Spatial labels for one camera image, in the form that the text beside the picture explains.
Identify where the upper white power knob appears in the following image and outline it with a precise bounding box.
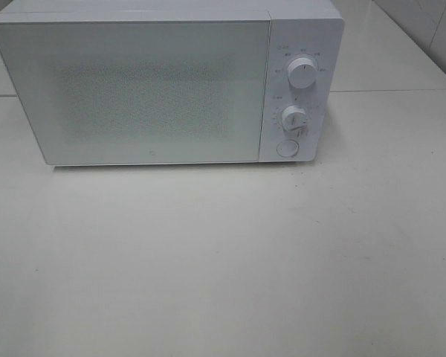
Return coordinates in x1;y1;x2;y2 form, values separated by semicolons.
286;55;318;89

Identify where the white microwave door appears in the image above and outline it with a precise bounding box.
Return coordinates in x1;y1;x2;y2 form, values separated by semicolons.
0;21;270;166

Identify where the white microwave oven body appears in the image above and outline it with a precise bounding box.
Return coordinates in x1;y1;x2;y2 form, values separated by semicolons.
0;1;344;165

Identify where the round white door button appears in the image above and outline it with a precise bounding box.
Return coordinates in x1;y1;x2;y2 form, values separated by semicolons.
277;139;300;158

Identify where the white timer knob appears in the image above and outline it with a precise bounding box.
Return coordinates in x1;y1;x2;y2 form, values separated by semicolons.
280;106;308;132

